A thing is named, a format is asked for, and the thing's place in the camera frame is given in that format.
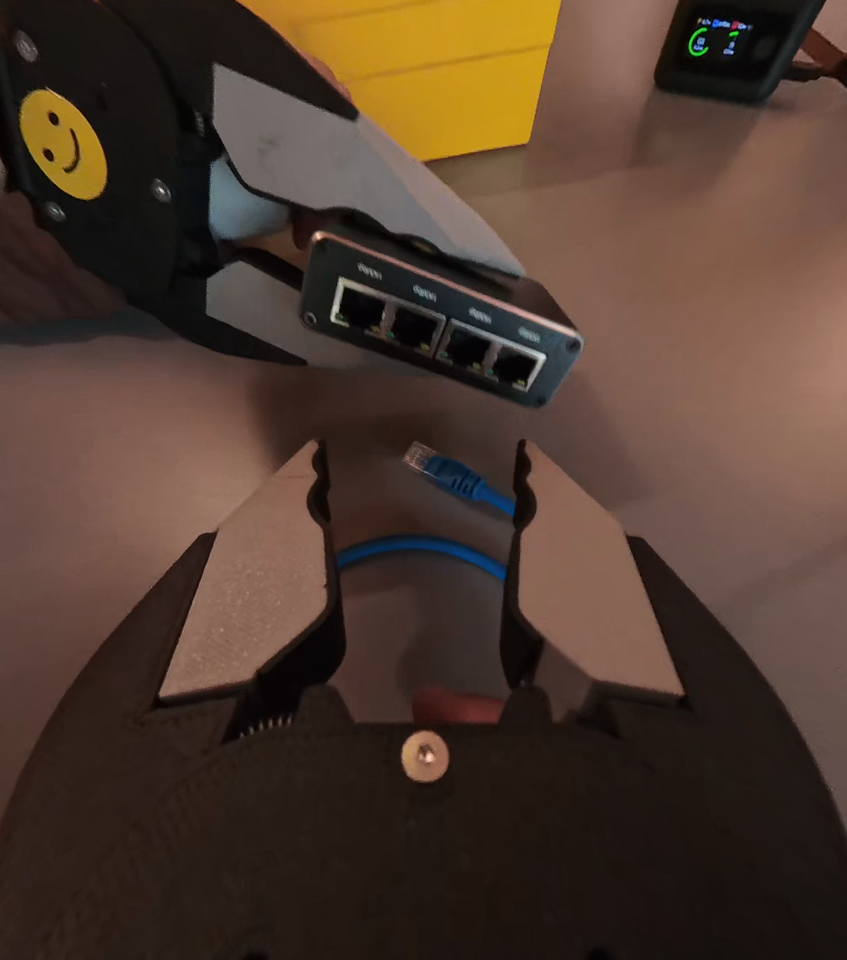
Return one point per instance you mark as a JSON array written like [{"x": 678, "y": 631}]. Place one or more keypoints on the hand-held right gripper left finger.
[{"x": 251, "y": 600}]

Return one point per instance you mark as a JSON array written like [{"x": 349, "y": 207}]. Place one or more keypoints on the small black display device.
[{"x": 761, "y": 75}]

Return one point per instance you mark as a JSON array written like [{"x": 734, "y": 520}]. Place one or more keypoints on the black network switch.
[{"x": 423, "y": 330}]

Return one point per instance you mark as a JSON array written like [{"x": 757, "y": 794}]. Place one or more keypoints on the person's left forearm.
[{"x": 18, "y": 262}]

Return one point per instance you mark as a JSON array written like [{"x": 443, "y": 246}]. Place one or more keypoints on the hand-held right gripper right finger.
[{"x": 588, "y": 600}]

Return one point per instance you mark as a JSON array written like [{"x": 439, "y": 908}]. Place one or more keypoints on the yellow plastic bin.
[{"x": 453, "y": 90}]

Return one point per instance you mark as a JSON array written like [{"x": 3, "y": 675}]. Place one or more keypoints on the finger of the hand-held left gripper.
[
  {"x": 333, "y": 157},
  {"x": 251, "y": 307}
]

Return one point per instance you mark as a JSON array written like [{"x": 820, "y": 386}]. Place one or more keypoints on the person's right hand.
[{"x": 457, "y": 706}]

